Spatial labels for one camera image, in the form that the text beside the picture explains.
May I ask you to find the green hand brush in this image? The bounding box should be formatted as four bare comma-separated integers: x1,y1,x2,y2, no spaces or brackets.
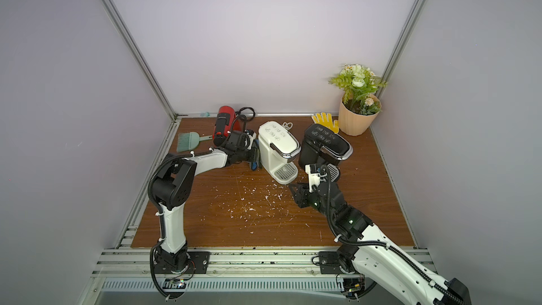
176,132,213,153

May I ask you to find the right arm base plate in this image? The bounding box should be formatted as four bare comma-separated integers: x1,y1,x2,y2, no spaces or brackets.
312,251,355,275

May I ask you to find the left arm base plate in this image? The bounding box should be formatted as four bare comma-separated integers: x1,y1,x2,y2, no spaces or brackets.
152,250,210,275

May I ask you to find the potted artificial plant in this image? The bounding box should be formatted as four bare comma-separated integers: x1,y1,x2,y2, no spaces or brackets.
329,64,388,136

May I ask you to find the black coffee machine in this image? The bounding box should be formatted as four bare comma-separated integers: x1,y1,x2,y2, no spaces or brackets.
299,124,354,171

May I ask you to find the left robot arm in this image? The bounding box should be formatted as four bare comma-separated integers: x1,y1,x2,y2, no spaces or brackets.
147,113,258,302

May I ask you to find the white coffee machine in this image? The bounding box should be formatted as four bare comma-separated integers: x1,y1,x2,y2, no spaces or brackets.
258,121,301,185

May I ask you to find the red coffee machine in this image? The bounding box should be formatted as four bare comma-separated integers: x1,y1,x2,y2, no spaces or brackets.
213,105,241,147

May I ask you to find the blue grey microfiber cloth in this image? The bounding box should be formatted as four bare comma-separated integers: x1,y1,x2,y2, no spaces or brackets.
249,149,261,171

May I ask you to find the black power cord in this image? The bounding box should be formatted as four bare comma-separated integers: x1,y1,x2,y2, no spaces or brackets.
234,106,257,132

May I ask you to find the yellow work glove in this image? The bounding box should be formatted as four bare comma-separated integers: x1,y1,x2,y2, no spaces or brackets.
311,112,340,134

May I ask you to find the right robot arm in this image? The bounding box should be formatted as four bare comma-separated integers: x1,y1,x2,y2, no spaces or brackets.
289,165,471,304

